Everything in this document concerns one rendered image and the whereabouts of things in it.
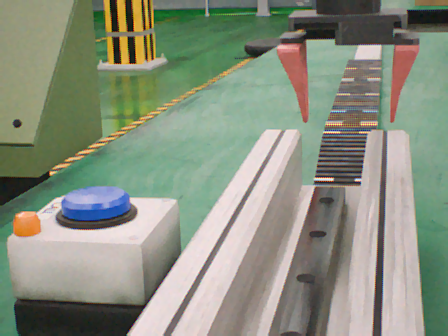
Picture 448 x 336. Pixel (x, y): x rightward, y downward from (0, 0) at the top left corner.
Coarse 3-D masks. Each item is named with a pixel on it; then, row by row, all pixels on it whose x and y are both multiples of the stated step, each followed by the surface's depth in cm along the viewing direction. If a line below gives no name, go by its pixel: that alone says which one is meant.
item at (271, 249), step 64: (256, 192) 42; (320, 192) 51; (384, 192) 41; (192, 256) 34; (256, 256) 37; (320, 256) 40; (384, 256) 33; (192, 320) 28; (256, 320) 36; (320, 320) 34; (384, 320) 27
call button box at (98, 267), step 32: (64, 224) 45; (96, 224) 45; (128, 224) 45; (160, 224) 46; (32, 256) 44; (64, 256) 44; (96, 256) 43; (128, 256) 43; (160, 256) 46; (32, 288) 45; (64, 288) 44; (96, 288) 44; (128, 288) 43; (32, 320) 45; (64, 320) 45; (96, 320) 44; (128, 320) 44
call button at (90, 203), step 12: (72, 192) 47; (84, 192) 47; (96, 192) 47; (108, 192) 47; (120, 192) 47; (72, 204) 45; (84, 204) 45; (96, 204) 45; (108, 204) 45; (120, 204) 46; (72, 216) 45; (84, 216) 45; (96, 216) 45; (108, 216) 45
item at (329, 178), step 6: (318, 174) 68; (324, 174) 68; (330, 174) 68; (336, 174) 68; (342, 174) 68; (348, 174) 68; (354, 174) 68; (360, 174) 68; (318, 180) 67; (324, 180) 67; (330, 180) 67; (336, 180) 67; (342, 180) 67; (348, 180) 67; (354, 180) 67; (360, 180) 67
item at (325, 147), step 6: (324, 144) 73; (330, 144) 73; (336, 144) 73; (342, 144) 73; (348, 144) 73; (354, 144) 73; (360, 144) 73; (324, 150) 72; (330, 150) 72; (336, 150) 72; (342, 150) 72; (348, 150) 72; (354, 150) 72; (360, 150) 72
